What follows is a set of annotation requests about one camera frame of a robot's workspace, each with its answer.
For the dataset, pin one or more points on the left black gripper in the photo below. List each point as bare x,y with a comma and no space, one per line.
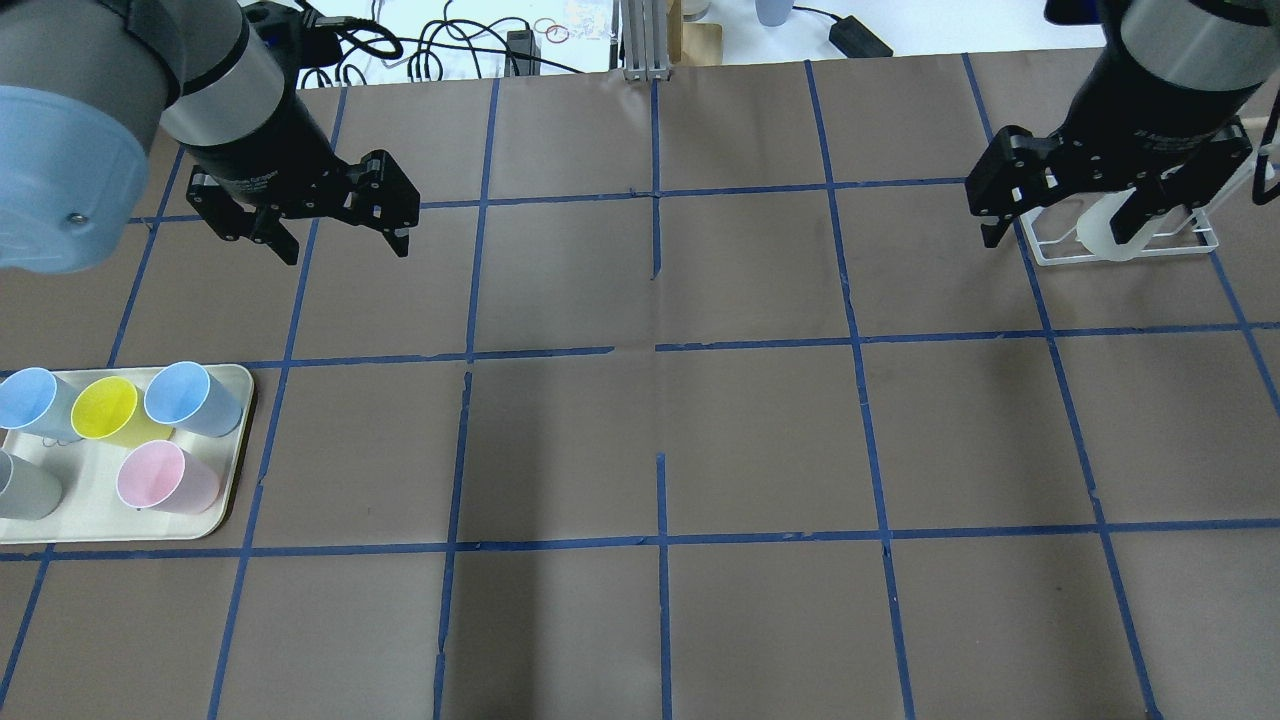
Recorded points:
262,157

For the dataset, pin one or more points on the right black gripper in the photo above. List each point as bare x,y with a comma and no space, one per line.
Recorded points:
1150,118

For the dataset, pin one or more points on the cream white cup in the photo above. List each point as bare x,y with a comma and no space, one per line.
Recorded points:
1094,232

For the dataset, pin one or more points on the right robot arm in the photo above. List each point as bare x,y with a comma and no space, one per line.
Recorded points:
1155,126

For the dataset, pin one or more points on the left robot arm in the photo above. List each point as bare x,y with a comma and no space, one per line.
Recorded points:
86,85

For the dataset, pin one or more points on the white dish rack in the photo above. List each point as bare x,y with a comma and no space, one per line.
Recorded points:
1052,233

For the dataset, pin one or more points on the light blue cup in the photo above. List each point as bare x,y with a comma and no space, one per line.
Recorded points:
38,402
188,397

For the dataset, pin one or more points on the yellow cup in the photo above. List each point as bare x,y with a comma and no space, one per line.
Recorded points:
112,410

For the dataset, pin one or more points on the pink cup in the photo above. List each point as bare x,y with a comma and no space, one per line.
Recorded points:
163,477

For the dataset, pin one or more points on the grey cup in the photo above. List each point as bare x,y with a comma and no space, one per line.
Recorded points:
28,492

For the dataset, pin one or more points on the black power adapter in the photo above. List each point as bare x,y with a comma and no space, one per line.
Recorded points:
856,41

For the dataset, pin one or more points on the cream plastic tray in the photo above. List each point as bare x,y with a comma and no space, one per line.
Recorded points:
92,511

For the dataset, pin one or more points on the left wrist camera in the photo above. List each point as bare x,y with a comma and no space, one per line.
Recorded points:
296,38

